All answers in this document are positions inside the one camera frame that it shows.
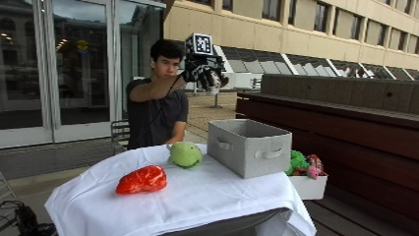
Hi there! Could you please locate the white marker cube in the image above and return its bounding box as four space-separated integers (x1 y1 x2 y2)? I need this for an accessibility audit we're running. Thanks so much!
184 32 215 57

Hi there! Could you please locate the the person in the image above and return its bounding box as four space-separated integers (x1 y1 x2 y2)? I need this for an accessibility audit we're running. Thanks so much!
126 38 192 151

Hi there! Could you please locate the grey fabric storage box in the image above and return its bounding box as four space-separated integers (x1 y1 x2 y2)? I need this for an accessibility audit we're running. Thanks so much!
207 118 294 180

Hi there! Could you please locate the green round soft toy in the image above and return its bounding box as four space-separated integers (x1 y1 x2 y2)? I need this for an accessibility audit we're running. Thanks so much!
167 141 205 170

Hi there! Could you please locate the metal chair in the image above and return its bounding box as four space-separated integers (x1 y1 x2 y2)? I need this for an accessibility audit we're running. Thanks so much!
110 119 132 155

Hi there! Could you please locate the glass door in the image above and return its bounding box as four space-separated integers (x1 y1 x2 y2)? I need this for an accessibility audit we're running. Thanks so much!
43 0 116 143

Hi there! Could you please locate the green plush toy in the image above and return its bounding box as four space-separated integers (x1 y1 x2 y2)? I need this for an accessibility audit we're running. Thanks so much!
285 149 312 177

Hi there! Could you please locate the red soft toy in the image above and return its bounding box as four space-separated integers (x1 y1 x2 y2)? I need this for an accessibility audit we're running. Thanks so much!
115 164 169 196

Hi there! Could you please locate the pink plush toy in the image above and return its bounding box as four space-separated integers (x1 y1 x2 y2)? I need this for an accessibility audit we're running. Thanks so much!
305 153 326 181

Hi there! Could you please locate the white tablecloth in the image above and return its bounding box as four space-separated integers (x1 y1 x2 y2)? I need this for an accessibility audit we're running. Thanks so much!
43 143 318 236

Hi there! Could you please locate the dark wooden bench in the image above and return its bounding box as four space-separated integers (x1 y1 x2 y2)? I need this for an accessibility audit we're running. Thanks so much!
235 74 419 236

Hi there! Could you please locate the white bin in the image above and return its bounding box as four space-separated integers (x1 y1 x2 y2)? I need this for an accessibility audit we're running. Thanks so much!
288 173 329 202

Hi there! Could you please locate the black cable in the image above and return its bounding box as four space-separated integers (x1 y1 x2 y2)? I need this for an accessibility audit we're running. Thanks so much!
145 76 184 132

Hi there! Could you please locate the black cables bundle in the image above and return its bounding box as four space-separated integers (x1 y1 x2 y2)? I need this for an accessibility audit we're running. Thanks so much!
0 200 58 236

